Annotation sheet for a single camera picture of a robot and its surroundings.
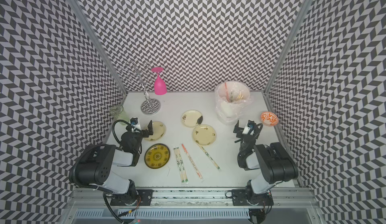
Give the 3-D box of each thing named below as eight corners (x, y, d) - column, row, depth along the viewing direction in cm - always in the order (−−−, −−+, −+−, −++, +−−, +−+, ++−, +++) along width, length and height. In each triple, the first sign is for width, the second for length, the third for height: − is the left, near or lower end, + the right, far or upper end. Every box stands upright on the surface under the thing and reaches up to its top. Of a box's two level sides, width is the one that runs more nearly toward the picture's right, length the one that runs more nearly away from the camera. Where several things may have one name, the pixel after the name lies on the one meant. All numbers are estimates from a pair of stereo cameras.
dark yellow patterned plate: (142, 168, 83) (141, 167, 81) (148, 144, 92) (147, 143, 91) (168, 169, 83) (167, 167, 81) (171, 144, 92) (170, 143, 91)
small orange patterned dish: (259, 123, 102) (261, 119, 98) (260, 114, 107) (262, 110, 103) (274, 127, 100) (278, 123, 96) (275, 118, 105) (278, 114, 101)
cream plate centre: (192, 145, 93) (192, 143, 91) (193, 126, 101) (193, 124, 99) (216, 145, 93) (216, 143, 91) (214, 126, 101) (215, 124, 99)
